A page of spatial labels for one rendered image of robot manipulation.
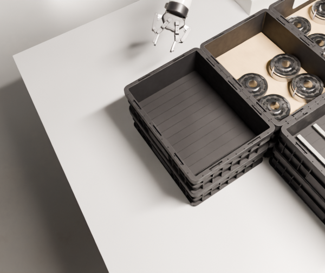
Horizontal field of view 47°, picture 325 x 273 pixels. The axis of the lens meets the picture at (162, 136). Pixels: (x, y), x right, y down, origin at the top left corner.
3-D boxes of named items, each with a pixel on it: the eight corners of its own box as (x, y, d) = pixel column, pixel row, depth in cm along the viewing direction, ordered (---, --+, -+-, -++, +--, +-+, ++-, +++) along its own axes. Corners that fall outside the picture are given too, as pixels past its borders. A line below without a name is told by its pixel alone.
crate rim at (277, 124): (197, 50, 128) (197, 45, 126) (265, 12, 134) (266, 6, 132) (276, 132, 110) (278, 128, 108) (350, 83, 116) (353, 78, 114)
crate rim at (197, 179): (122, 92, 121) (121, 88, 119) (197, 50, 128) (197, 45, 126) (193, 186, 104) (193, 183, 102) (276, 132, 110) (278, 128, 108)
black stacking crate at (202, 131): (128, 108, 130) (122, 89, 120) (196, 68, 136) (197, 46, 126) (194, 197, 112) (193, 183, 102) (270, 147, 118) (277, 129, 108)
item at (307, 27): (276, 25, 137) (277, 23, 137) (297, 12, 139) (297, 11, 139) (296, 40, 133) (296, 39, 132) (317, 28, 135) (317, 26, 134)
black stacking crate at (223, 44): (197, 68, 136) (197, 46, 126) (260, 31, 142) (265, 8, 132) (271, 146, 118) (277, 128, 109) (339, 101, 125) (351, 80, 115)
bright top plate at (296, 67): (264, 62, 129) (264, 60, 129) (287, 50, 131) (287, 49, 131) (283, 82, 125) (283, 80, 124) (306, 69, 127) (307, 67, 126)
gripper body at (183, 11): (169, -4, 124) (159, 22, 124) (193, 6, 125) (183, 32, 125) (166, 4, 132) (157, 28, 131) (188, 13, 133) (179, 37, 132)
